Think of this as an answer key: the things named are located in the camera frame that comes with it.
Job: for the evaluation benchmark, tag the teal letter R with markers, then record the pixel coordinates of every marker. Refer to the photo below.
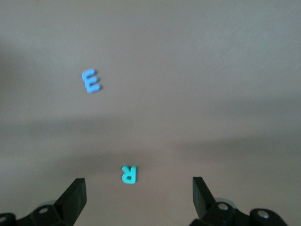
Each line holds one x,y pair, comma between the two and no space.
128,176

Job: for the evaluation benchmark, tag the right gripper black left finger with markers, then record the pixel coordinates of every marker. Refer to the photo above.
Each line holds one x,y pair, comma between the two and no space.
70,202

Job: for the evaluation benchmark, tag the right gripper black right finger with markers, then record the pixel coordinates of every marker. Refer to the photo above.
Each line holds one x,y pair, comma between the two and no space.
202,202

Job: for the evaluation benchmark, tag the blue lowercase letter m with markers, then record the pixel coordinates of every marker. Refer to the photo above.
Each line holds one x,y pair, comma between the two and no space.
90,81

